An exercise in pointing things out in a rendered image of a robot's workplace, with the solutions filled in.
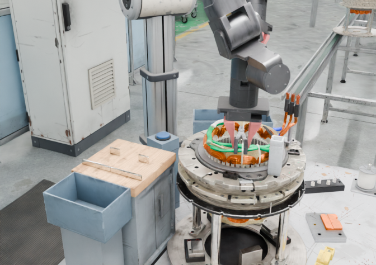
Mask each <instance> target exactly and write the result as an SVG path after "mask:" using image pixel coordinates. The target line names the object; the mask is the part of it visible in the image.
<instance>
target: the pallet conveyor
mask: <svg viewBox="0 0 376 265"><path fill-rule="evenodd" d="M358 15H359V14H358ZM358 15H356V14H355V13H352V14H351V15H350V18H349V26H354V23H358V26H361V27H362V24H365V25H364V27H366V25H367V20H368V14H367V15H366V18H365V21H363V17H364V14H362V15H361V14H360V17H359V20H356V19H357V17H358ZM333 34H334V32H333V31H332V32H331V33H330V35H329V36H328V37H327V39H326V40H325V41H324V42H323V44H322V45H321V46H320V47H319V49H318V50H317V51H316V52H315V54H314V55H313V56H312V57H311V59H310V60H309V62H308V63H307V64H306V65H305V66H304V68H303V69H302V70H301V71H300V73H299V74H298V75H297V77H296V78H295V79H294V80H293V81H292V83H291V84H290V86H289V87H288V88H287V89H286V91H285V92H284V93H283V94H282V96H281V100H282V101H283V100H284V98H285V97H286V93H287V92H288V93H289V92H290V91H291V90H292V88H293V87H294V86H295V84H296V83H297V81H298V80H299V79H300V77H301V76H302V75H303V73H304V72H305V71H306V70H307V68H308V67H309V66H310V64H311V63H312V61H314V59H315V58H316V56H317V55H318V54H319V52H320V51H321V50H322V49H323V47H324V46H325V45H326V43H327V42H328V40H329V39H330V38H331V36H332V35H333ZM344 37H345V35H340V34H336V35H335V37H334V38H333V39H332V41H331V42H330V43H329V45H328V46H327V47H326V49H325V50H324V52H323V53H322V54H321V56H320V57H319V58H318V60H317V61H316V62H315V64H314V65H313V67H312V68H311V69H310V71H309V72H308V73H307V75H306V76H305V77H304V79H303V80H302V81H301V83H300V85H299V86H298V87H297V88H296V90H295V91H294V95H295V98H294V102H295V103H297V99H296V95H297V96H298V95H300V99H299V104H300V108H299V117H298V122H297V128H296V134H295V140H296V141H299V142H300V143H301V145H303V136H304V127H305V121H306V113H307V103H308V97H315V98H322V99H325V101H324V106H323V114H322V120H321V122H322V123H321V125H325V124H326V123H327V122H328V120H327V118H328V111H329V110H330V111H337V112H344V113H350V114H355V115H362V116H369V117H375V118H376V113H371V112H364V111H357V110H350V109H345V108H338V107H333V105H332V104H331V103H330V100H334V101H341V102H348V103H355V104H360V105H367V106H374V107H376V100H368V99H363V98H356V97H349V96H341V95H336V94H331V91H332V84H333V76H334V71H335V64H336V56H337V50H343V51H345V57H344V64H343V69H342V76H341V79H342V80H341V81H340V82H341V83H346V81H345V79H346V73H355V74H364V75H373V76H376V73H373V72H364V71H358V70H350V68H349V67H348V62H349V55H350V51H353V52H354V54H353V56H358V55H357V53H358V52H359V53H369V54H376V50H373V49H376V46H367V45H361V43H360V37H356V43H355V47H354V48H352V47H351V41H352V36H347V43H346V46H339V45H340V44H341V42H342V40H343V39H344ZM362 48H368V49H362ZM329 61H330V64H329V69H328V77H327V85H326V93H322V92H314V91H311V89H312V87H313V86H314V84H315V83H316V81H317V79H318V78H319V77H320V75H321V73H322V72H323V70H324V69H325V67H326V65H327V64H328V62H329ZM301 149H302V148H301Z"/></svg>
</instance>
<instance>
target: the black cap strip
mask: <svg viewBox="0 0 376 265"><path fill-rule="evenodd" d="M327 180H330V185H327V184H326V183H327ZM317 181H318V180H315V181H314V182H315V184H314V186H311V182H312V181H305V192H304V194H310V193H325V192H338V191H344V189H345V185H344V184H343V183H342V182H341V180H340V179H339V178H338V179H336V183H335V182H333V179H323V180H321V184H319V183H317Z"/></svg>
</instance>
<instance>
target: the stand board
mask: <svg viewBox="0 0 376 265"><path fill-rule="evenodd" d="M110 147H114V148H118V149H120V156H118V155H114V154H110ZM139 154H141V155H146V156H148V157H149V163H144V162H140V161H139V159H138V155H139ZM87 160H90V161H93V162H96V163H101V164H104V165H108V166H111V167H114V168H118V169H122V170H125V171H128V172H132V173H136V174H140V175H142V181H139V180H136V179H132V178H129V177H126V176H122V175H119V174H115V173H111V172H108V171H105V170H102V169H98V168H94V167H90V166H88V165H84V164H82V163H81V164H80V165H78V166H76V167H75V168H73V169H72V170H71V172H74V171H75V172H78V173H82V174H86V175H88V176H92V177H95V178H99V179H103V180H105V181H108V182H112V183H116V184H119V185H122V186H125V187H129V188H130V190H131V196H132V197H136V196H137V195H139V194H140V193H141V192H142V191H143V190H144V189H145V188H146V187H147V186H149V185H150V184H151V183H152V182H153V181H154V180H155V179H156V178H157V177H158V176H160V175H161V174H162V173H163V172H164V171H165V170H166V169H167V168H168V167H169V166H171V165H172V164H173V163H174V162H175V161H176V153H173V152H169V151H166V150H162V149H157V148H153V147H150V146H146V145H142V144H137V143H132V142H129V141H125V140H121V139H117V140H115V141H114V142H113V143H111V144H110V145H108V146H107V147H105V148H103V149H102V150H100V151H99V152H98V153H96V154H95V155H93V156H92V157H90V158H88V159H87Z"/></svg>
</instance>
